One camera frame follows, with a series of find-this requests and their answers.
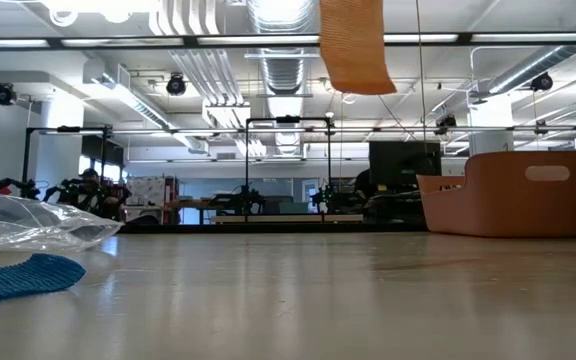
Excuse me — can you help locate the orange elastic bandage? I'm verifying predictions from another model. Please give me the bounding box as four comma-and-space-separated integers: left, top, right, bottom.
319, 0, 398, 96

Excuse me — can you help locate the blue elastic bandage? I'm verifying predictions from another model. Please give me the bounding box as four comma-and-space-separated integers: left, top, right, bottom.
0, 252, 87, 304

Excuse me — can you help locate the background wooden workbench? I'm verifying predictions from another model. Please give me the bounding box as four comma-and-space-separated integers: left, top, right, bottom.
211, 213, 365, 224

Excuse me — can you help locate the black monitor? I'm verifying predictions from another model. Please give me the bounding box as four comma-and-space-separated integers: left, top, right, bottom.
368, 141, 442, 189

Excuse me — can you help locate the white board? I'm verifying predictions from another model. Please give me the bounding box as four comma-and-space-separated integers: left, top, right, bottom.
126, 175, 167, 207

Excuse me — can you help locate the black ceiling spotlight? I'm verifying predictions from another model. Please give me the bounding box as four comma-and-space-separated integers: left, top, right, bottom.
165, 72, 188, 97
530, 71, 554, 94
435, 113, 458, 136
0, 82, 18, 107

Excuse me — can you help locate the black overhead crossbar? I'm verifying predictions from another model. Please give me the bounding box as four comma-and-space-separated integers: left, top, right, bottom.
0, 31, 576, 50

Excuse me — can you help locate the person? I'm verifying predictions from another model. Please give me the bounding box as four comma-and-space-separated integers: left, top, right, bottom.
65, 168, 132, 221

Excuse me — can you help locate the orange plastic bin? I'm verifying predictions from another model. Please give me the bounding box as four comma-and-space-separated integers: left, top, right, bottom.
416, 149, 576, 239

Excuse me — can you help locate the clear plastic bag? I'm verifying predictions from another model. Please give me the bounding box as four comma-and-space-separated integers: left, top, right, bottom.
0, 193, 124, 254

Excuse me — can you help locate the black metal table frame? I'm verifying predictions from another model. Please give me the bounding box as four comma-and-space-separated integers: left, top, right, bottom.
117, 222, 576, 235

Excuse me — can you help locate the black background rig frame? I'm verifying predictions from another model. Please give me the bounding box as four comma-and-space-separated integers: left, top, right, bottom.
21, 124, 115, 201
244, 115, 333, 224

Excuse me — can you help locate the silver ribbed ventilation duct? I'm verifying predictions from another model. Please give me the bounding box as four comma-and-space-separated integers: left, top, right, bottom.
482, 14, 576, 96
245, 0, 319, 96

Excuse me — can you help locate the thin hanging cable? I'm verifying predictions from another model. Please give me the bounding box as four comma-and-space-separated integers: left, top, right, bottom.
415, 0, 427, 151

